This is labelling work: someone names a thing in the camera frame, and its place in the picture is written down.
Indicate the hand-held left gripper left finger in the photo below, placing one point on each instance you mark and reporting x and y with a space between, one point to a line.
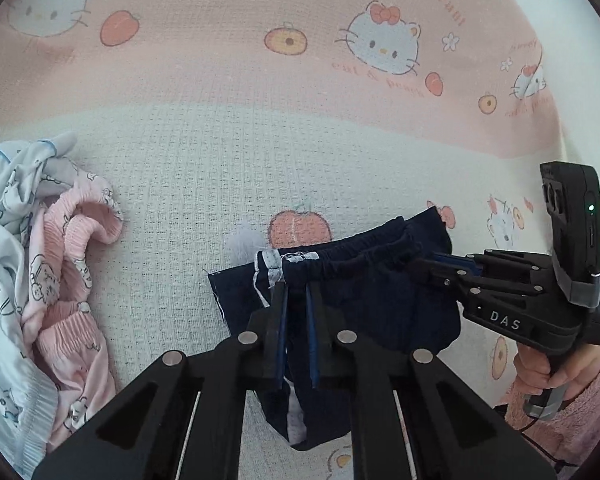
281 332

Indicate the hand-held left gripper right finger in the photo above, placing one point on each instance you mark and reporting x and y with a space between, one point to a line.
311 332

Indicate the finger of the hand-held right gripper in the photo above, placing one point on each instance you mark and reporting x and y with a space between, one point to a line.
455 262
440 275

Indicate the navy shorts with white stripes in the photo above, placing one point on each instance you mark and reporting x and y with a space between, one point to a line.
380 305

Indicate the person's right forearm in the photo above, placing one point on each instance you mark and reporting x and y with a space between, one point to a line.
590 420

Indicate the person's right hand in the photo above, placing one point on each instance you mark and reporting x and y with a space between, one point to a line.
532 372

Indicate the cat print blanket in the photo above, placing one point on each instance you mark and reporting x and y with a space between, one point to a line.
230 135

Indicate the pink printed pajama garment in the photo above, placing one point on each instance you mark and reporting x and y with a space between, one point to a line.
75 340

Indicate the white printed pajama garment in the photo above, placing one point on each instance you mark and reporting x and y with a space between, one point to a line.
0 260

